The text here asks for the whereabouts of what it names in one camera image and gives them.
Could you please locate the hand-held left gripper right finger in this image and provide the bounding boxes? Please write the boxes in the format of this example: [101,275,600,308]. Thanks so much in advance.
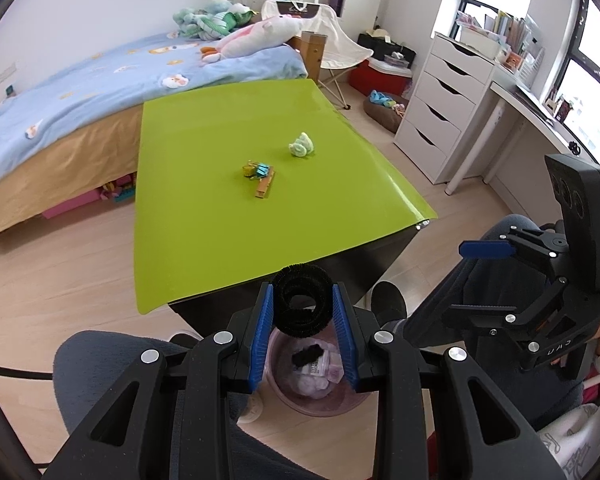
[332,283,567,480]

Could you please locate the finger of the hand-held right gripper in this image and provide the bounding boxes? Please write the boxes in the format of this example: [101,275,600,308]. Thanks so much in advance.
[441,279,570,335]
[458,228,567,261]

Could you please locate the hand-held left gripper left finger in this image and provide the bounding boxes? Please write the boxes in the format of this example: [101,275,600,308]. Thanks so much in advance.
[42,282,276,480]

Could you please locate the purple printed box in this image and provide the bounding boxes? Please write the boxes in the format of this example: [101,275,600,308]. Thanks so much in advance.
[300,352,344,386]

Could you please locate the black velcro roll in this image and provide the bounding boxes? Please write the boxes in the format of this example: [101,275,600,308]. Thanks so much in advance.
[271,263,334,337]

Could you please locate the black cloth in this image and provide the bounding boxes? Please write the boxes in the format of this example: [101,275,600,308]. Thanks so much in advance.
[290,343,326,367]

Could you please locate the white tissue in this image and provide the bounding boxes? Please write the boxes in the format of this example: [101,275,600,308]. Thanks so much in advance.
[284,374,331,399]

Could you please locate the pink plastic bin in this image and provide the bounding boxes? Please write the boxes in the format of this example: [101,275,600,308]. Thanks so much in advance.
[263,326,377,417]

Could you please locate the person's right forearm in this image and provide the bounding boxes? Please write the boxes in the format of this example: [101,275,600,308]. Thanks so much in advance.
[534,354,600,480]

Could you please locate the green top table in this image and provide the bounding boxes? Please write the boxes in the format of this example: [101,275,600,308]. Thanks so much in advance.
[133,78,439,335]

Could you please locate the white desk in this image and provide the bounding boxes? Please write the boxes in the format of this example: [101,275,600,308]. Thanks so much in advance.
[444,67,600,242]

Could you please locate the white drawer chest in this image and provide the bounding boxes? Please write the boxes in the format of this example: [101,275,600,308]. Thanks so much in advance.
[393,31,504,185]

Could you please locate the small wooden block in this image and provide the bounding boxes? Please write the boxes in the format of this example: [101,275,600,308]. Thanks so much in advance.
[253,170,276,200]

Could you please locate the person's left leg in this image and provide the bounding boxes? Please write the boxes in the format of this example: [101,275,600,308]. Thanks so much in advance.
[53,329,308,480]

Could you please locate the brown cushion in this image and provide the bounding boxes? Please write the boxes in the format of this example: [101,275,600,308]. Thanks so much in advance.
[363,94,406,134]

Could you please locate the blue binder clips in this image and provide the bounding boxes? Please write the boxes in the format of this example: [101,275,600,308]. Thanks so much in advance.
[242,159,273,180]

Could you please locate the pale green sock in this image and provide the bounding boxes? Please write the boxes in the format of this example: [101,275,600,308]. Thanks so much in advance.
[287,131,315,158]

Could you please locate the red storage box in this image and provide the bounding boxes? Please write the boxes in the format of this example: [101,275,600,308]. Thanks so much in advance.
[348,57,414,99]

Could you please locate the row of books and files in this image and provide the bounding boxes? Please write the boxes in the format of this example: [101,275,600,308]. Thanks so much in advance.
[454,7,547,89]

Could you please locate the black bag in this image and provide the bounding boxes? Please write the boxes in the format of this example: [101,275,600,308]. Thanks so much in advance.
[356,29,417,64]

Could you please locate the pink storage box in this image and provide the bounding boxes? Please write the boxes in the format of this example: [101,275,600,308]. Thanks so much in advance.
[42,172,139,220]

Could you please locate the white folding chair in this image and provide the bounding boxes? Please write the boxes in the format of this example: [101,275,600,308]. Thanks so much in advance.
[260,0,375,111]

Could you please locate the bed with blue duvet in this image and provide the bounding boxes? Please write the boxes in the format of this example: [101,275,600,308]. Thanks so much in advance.
[0,30,327,257]

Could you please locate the pink white plush toy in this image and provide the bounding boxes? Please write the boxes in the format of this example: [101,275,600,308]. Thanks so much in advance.
[199,14,304,65]

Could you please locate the blue printed blanket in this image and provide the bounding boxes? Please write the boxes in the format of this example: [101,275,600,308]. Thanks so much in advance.
[0,32,309,199]

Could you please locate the green striped plush toy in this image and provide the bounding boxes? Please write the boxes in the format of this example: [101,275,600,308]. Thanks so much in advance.
[200,7,256,41]

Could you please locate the teal plush toy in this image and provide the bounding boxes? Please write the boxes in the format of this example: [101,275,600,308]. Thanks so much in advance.
[172,6,204,39]

